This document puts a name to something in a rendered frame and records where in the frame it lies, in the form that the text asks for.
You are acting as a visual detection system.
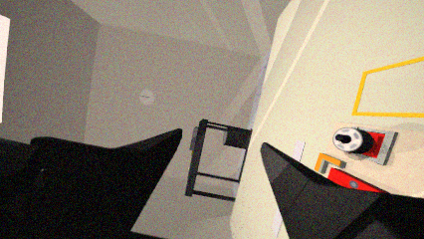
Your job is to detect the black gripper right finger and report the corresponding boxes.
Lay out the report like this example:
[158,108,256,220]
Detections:
[261,142,424,239]

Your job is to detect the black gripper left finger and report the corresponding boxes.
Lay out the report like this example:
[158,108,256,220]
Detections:
[30,128,182,231]

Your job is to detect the yellow rectangular outline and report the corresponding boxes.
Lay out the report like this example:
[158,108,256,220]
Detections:
[352,57,424,118]

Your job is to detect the red flat plate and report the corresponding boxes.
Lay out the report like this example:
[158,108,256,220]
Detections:
[328,167,391,194]

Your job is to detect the black and grey toy wheel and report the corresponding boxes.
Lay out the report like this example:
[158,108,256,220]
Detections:
[332,127,373,153]

